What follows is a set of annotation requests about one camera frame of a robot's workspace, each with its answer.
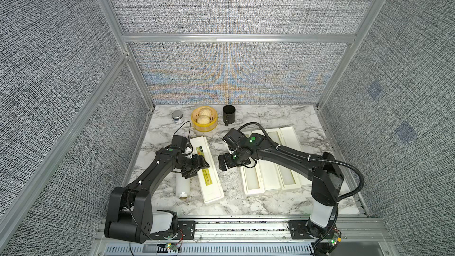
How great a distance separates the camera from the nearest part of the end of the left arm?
73 centimetres

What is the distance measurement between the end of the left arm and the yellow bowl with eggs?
30 cm

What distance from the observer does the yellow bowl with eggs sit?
1057 mm
